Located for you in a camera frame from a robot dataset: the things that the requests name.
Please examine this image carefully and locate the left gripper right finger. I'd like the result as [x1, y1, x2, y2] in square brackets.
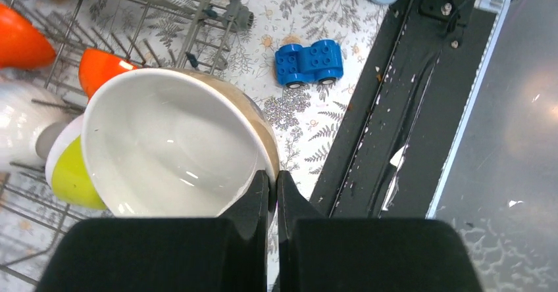
[277, 170, 482, 291]

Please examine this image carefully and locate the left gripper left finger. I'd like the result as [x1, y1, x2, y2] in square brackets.
[36, 170, 270, 291]

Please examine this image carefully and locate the plain beige bowl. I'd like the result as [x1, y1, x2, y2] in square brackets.
[80, 68, 280, 218]

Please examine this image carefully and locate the yellow-green bowl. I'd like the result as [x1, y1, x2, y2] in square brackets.
[45, 115, 107, 210]

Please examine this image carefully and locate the blue toy car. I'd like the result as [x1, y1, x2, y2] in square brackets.
[274, 39, 344, 89]

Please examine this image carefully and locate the orange bowl front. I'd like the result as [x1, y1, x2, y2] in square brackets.
[78, 48, 137, 99]

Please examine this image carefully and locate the orange bowl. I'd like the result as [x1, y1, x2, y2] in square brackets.
[1, 3, 57, 70]
[78, 48, 137, 99]

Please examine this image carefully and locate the white ribbed bowl middle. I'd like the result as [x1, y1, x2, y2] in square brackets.
[1, 81, 72, 172]

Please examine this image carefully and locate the orange bowl rear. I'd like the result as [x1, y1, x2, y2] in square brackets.
[1, 3, 57, 70]

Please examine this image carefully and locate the grey wire dish rack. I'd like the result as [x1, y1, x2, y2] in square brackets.
[1, 0, 248, 291]

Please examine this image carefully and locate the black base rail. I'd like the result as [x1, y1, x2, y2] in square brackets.
[310, 0, 512, 218]

